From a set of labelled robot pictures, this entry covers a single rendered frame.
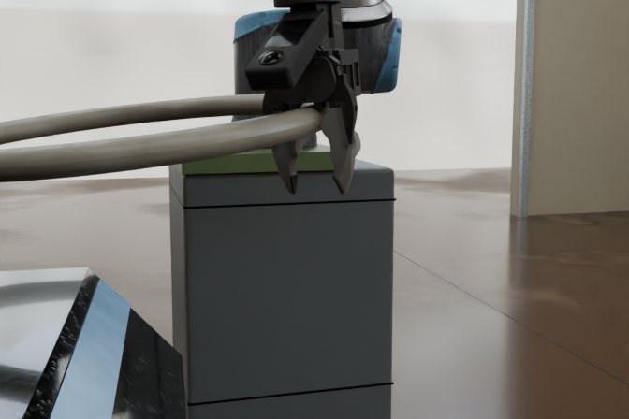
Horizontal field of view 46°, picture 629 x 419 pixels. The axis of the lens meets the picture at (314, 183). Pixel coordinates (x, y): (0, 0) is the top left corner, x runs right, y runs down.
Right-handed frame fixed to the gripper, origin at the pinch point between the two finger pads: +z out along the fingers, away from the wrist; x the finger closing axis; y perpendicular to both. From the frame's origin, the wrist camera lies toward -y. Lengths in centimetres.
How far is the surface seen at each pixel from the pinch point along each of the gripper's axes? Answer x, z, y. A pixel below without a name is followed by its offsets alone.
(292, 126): -0.7, -6.7, -5.9
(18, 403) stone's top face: -0.9, 3.7, -44.1
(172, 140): 5.8, -7.0, -17.0
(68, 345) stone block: 4.4, 4.8, -34.2
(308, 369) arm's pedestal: 26, 45, 49
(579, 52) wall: 5, 0, 571
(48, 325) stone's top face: 7.1, 4.0, -33.1
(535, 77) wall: 37, 16, 546
